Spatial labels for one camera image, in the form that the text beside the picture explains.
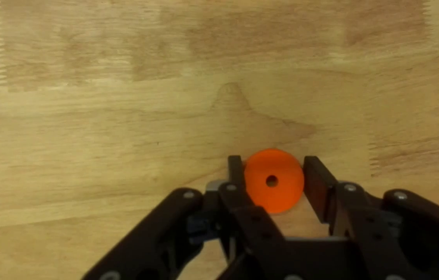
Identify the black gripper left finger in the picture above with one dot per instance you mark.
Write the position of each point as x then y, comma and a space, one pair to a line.
240, 218

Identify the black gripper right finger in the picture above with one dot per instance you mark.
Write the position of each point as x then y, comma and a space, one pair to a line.
376, 228

